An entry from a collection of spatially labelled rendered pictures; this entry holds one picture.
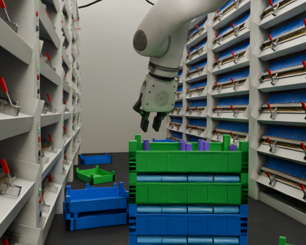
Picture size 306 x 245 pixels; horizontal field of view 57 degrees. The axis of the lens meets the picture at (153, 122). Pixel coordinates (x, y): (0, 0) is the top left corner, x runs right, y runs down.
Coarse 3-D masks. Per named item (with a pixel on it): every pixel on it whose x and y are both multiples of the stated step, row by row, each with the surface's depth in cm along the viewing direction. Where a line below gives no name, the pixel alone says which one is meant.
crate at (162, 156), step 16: (160, 144) 90; (176, 144) 90; (192, 144) 90; (224, 144) 88; (240, 144) 71; (144, 160) 71; (160, 160) 71; (176, 160) 71; (192, 160) 71; (208, 160) 71; (224, 160) 71; (240, 160) 71
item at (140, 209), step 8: (144, 208) 72; (152, 208) 72; (160, 208) 72; (168, 208) 72; (176, 208) 72; (184, 208) 72; (192, 208) 72; (200, 208) 72; (208, 208) 72; (216, 208) 72; (224, 208) 72; (232, 208) 72
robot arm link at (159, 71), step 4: (152, 64) 75; (148, 68) 78; (152, 68) 74; (156, 68) 74; (160, 68) 73; (164, 68) 73; (168, 68) 73; (152, 72) 77; (156, 72) 74; (160, 72) 74; (164, 72) 74; (168, 72) 74; (172, 72) 74; (176, 72) 76; (160, 76) 75; (164, 76) 74; (168, 76) 74; (172, 76) 75; (176, 76) 77
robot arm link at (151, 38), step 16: (160, 0) 62; (176, 0) 61; (192, 0) 61; (208, 0) 61; (224, 0) 62; (160, 16) 62; (176, 16) 61; (192, 16) 61; (144, 32) 65; (160, 32) 63; (144, 48) 66; (160, 48) 67
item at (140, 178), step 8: (144, 176) 72; (152, 176) 72; (160, 176) 72; (168, 176) 72; (176, 176) 72; (184, 176) 72; (192, 176) 72; (200, 176) 72; (208, 176) 72; (216, 176) 72; (224, 176) 72; (232, 176) 72
